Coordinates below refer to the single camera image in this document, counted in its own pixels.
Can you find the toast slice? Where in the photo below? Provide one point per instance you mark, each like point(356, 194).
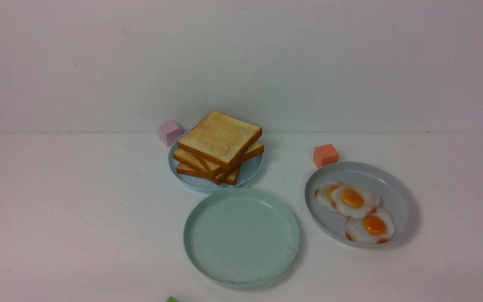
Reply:
point(220, 139)
point(186, 157)
point(229, 177)
point(207, 167)

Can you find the fried egg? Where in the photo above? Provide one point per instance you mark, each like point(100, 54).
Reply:
point(375, 228)
point(354, 202)
point(324, 195)

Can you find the light blue bread plate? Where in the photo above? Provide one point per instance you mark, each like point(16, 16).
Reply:
point(248, 169)

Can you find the pink cube block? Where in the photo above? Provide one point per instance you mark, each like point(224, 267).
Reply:
point(169, 131)

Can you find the orange cube block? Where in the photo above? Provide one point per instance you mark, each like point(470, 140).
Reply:
point(325, 155)

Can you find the mint green centre plate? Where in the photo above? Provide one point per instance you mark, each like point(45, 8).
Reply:
point(242, 237)

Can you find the grey egg plate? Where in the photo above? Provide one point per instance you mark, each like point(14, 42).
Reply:
point(396, 199)

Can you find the green block at edge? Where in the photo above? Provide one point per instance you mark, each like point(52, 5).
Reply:
point(171, 299)

